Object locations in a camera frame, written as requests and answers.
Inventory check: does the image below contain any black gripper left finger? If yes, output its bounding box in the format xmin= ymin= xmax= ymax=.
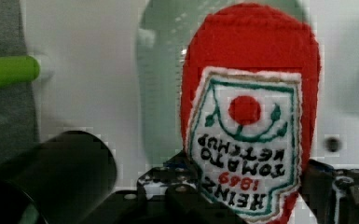
xmin=80 ymin=152 xmax=247 ymax=224

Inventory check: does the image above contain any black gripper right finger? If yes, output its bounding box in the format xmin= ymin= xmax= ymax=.
xmin=299 ymin=160 xmax=359 ymax=224

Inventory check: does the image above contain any red plush ketchup bottle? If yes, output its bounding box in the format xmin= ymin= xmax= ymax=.
xmin=181 ymin=3 xmax=321 ymax=224

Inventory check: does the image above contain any green oval strainer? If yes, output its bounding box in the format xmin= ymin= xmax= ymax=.
xmin=136 ymin=0 xmax=309 ymax=166

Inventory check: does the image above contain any black cylinder lower left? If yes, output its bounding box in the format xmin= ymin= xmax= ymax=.
xmin=0 ymin=131 xmax=117 ymax=224

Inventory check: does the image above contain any green lime toy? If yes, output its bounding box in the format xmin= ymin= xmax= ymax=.
xmin=0 ymin=55 xmax=41 ymax=88

